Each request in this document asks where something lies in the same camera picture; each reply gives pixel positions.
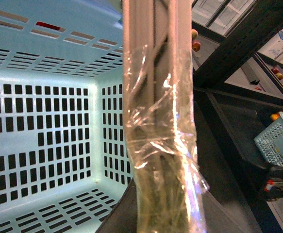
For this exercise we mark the grey taped basket handle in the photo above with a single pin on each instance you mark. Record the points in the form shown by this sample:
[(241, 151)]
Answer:
[(158, 116)]

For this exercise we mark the light blue plastic basket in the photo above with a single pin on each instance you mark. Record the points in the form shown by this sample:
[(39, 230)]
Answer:
[(63, 161)]

